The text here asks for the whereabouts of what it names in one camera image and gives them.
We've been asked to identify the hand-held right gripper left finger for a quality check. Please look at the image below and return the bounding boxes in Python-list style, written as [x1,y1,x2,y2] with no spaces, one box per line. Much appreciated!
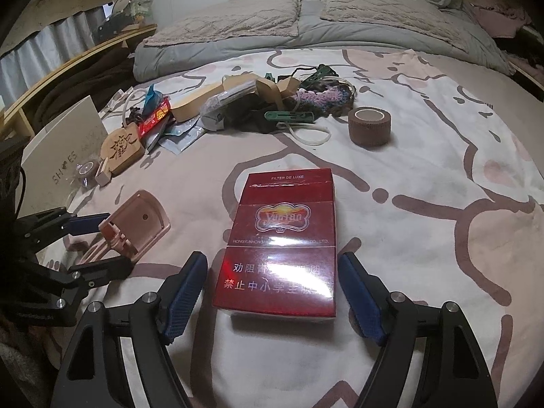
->
[55,251,209,408]

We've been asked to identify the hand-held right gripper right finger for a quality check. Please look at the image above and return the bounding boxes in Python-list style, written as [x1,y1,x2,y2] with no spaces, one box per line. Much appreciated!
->
[338,251,498,408]

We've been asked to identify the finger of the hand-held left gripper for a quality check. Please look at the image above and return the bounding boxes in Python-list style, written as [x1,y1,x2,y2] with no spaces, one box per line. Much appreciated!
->
[39,254,133,326]
[17,207,112,245]

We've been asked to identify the pink plastic holder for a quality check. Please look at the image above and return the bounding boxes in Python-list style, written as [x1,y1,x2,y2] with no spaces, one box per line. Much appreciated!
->
[79,190,171,266]

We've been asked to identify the white cardboard box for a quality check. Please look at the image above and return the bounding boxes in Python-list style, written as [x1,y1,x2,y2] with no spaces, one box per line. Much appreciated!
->
[19,96,109,205]

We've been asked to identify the red cigarette box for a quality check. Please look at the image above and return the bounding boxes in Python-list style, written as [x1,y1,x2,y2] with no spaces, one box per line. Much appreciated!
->
[212,169,337,319]

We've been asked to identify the carved wooden plaque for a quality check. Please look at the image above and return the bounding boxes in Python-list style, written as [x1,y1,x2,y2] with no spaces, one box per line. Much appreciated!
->
[100,124,144,177]

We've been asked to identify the red snack packet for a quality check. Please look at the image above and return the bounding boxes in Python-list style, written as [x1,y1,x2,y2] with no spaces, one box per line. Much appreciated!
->
[138,98,173,139]

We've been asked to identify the light blue packet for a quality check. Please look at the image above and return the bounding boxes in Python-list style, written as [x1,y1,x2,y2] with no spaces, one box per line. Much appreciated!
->
[159,117,202,154]

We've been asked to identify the printed blanket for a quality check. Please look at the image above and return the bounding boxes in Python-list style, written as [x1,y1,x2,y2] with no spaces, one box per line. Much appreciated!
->
[64,47,544,408]

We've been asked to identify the brown blanket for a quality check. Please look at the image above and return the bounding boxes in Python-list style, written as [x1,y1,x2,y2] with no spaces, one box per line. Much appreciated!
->
[36,55,141,132]

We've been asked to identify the wooden oval box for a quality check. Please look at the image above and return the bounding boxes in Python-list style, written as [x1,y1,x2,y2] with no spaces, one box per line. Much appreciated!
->
[172,81,226,123]

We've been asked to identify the wooden shelf unit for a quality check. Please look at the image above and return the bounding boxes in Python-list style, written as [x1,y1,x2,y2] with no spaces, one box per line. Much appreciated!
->
[0,23,158,137]

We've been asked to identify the brown bandage roll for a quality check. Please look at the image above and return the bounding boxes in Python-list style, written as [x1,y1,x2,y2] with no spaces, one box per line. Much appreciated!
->
[348,107,392,144]

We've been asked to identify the grey curtain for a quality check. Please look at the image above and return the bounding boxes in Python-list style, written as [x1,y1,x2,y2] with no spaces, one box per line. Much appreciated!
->
[0,4,107,107]

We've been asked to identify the black cloth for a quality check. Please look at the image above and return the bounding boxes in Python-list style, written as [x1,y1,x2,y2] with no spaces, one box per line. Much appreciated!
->
[225,93,281,134]

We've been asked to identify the green clothespin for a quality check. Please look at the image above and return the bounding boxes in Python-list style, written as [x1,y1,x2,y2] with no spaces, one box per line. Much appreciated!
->
[264,109,316,123]

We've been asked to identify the black bag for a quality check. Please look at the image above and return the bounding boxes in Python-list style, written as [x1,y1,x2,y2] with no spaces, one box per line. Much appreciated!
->
[92,13,141,41]

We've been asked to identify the purple knitted band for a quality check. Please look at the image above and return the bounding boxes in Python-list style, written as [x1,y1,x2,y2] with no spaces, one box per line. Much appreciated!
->
[293,77,355,119]

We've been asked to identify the white cap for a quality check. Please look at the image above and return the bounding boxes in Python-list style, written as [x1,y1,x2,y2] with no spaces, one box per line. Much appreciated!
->
[108,0,145,14]

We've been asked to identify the beige paper window cover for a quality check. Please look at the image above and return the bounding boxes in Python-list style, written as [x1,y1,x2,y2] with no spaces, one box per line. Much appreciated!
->
[30,0,113,22]

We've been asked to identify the dark green clip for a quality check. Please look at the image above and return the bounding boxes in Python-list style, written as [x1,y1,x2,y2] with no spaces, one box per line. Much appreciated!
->
[303,64,337,88]

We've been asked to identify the beige quilted pillow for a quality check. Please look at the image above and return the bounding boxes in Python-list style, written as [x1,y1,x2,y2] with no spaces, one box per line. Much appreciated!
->
[143,0,303,47]
[319,0,472,45]

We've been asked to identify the grey duvet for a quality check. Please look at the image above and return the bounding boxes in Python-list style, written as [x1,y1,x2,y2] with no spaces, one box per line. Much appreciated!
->
[133,0,513,83]

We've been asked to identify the pink clothes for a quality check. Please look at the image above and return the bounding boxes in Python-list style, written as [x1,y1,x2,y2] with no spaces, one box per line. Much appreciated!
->
[470,2,532,37]

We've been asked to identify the white tube ring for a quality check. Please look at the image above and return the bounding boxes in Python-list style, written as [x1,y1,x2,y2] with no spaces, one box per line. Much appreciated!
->
[278,121,332,146]

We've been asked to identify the tan leather strap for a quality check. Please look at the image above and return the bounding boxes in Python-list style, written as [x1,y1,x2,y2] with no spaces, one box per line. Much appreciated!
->
[255,73,300,111]

